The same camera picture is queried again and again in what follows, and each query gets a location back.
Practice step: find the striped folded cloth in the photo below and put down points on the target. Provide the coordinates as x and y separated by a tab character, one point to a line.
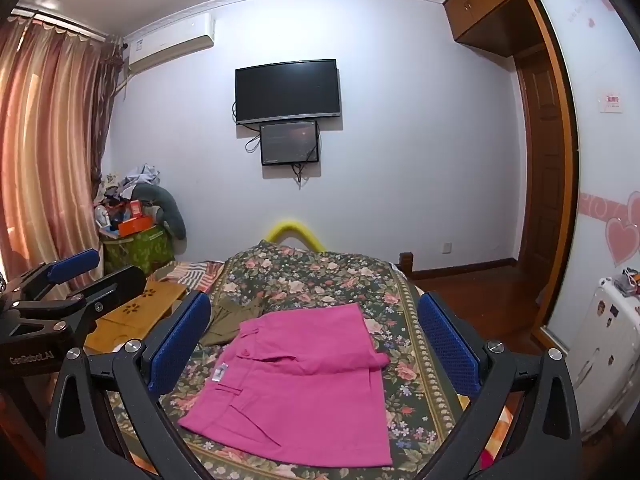
200	276

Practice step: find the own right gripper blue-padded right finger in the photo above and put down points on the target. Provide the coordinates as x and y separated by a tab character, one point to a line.
543	439

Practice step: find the grey plush pillow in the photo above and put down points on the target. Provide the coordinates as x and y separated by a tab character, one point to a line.
167	211

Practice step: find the wooden wardrobe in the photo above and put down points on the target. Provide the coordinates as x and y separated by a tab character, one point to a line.
521	31

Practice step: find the small black wall monitor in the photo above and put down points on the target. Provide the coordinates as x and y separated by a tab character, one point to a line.
289	143

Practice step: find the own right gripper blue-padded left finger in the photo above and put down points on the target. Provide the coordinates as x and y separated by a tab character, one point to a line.
83	438

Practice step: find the floral green bed cover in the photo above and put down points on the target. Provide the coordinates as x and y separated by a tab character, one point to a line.
421	405

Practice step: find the white air conditioner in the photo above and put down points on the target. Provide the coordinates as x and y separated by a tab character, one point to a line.
171	42

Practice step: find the orange box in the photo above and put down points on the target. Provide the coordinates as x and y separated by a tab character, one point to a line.
135	225

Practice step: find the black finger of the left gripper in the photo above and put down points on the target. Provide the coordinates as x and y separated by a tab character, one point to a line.
107	294

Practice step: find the black wall television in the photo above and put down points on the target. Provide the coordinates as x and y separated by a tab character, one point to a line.
288	90

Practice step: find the white suitcase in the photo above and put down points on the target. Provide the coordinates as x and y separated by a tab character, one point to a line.
604	356

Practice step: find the pink striped curtain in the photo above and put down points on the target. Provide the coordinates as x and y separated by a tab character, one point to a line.
57	97

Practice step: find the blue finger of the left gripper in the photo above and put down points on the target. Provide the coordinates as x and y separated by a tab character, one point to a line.
60	271

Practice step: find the olive green pants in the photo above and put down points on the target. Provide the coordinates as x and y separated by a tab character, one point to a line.
227	316

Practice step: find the pink pants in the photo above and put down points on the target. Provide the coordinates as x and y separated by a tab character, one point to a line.
303	387

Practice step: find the yellow foam tube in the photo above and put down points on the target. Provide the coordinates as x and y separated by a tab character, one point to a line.
292	228

